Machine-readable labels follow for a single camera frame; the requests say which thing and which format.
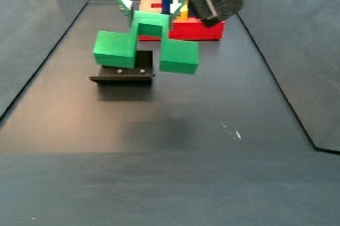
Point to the red base board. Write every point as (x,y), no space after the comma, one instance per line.
(189,29)

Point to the black angle fixture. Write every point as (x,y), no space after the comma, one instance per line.
(138,74)

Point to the yellow long bar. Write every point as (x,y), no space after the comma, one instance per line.
(182,13)

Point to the blue right rear post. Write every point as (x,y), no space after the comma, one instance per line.
(166,6)

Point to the blue post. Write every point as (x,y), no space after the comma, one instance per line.
(190,11)
(166,6)

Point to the blue left rear post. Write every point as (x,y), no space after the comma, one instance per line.
(190,11)

